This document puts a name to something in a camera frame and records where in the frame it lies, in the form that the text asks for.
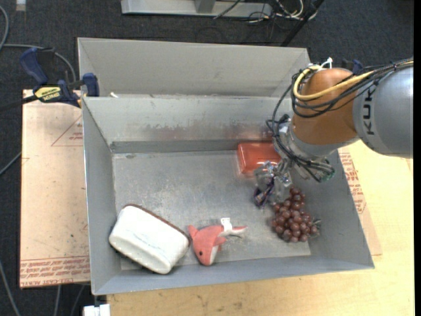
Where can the orange-red flat block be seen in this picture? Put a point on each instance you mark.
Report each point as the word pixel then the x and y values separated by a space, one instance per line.
pixel 255 156

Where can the black cylinder on white bracket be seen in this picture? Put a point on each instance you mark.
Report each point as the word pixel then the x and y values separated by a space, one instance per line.
pixel 283 128

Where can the white block with brown base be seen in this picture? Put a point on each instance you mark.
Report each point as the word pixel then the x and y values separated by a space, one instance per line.
pixel 148 239

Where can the brown cardboard board, red print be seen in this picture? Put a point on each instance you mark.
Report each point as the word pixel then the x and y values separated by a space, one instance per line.
pixel 52 189

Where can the pink toy dolphin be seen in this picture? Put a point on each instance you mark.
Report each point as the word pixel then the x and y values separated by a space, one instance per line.
pixel 207 244

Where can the grey metal bin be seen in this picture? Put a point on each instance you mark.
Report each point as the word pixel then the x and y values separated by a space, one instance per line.
pixel 197 183

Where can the dark red grape bunch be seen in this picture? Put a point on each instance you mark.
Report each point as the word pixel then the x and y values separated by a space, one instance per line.
pixel 294 221

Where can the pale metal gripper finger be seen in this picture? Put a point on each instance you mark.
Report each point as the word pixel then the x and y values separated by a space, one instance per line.
pixel 283 189
pixel 263 193

